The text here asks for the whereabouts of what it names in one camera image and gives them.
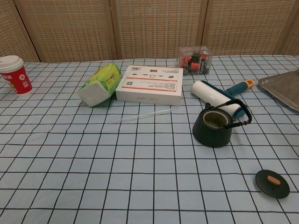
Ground dark teapot lid wooden knob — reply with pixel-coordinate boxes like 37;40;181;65
255;169;291;199

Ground dark green teapot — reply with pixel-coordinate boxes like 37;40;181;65
192;98;252;148

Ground red paper cup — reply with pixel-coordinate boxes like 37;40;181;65
0;55;33;96

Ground clear plastic straw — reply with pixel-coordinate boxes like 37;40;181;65
109;108;173;124

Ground white flat product box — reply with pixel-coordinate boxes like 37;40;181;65
115;65;184;106

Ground green tissue pack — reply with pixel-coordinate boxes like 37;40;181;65
77;63;123;108

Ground blue checkered tablecloth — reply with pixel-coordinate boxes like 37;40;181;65
0;54;299;224

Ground clear box red black clips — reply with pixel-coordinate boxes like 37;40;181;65
178;45;213;76

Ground woven folding screen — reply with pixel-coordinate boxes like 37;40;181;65
0;0;299;63

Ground stainless steel tray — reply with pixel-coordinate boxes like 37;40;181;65
258;69;299;112

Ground teal handled lint roller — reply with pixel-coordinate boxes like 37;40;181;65
191;79;254;119

